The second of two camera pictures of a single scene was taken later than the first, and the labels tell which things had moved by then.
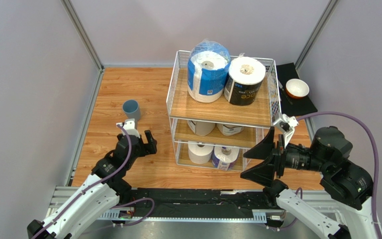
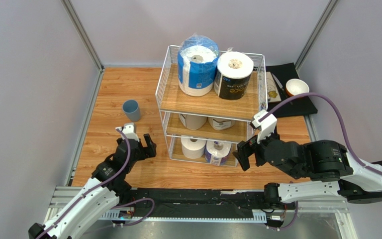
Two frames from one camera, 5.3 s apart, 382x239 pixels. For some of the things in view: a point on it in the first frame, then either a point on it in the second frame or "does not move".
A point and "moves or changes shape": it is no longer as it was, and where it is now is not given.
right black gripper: (279, 159) → (252, 150)
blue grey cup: (132, 109) does not move
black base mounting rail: (202, 202) does not move
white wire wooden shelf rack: (219, 133) moves or changes shape
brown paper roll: (229, 130) → (220, 124)
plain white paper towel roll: (200, 153) moves or changes shape
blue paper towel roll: (208, 61) moves or changes shape
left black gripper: (150, 147) does not move
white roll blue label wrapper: (225, 158) moves or changes shape
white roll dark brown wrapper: (243, 82) → (233, 74)
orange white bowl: (297, 88) does not move
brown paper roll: (200, 128) → (192, 122)
